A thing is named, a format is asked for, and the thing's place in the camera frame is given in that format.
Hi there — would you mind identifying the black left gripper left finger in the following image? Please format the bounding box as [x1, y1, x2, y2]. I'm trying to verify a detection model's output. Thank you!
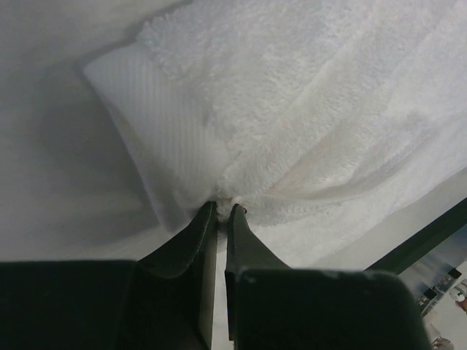
[1, 202, 217, 349]

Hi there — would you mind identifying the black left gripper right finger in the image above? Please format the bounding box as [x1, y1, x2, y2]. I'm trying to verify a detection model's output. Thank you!
[225, 205, 431, 350]

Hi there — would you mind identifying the white terry towel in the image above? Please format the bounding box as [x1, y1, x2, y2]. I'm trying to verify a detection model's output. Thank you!
[84, 1, 466, 267]

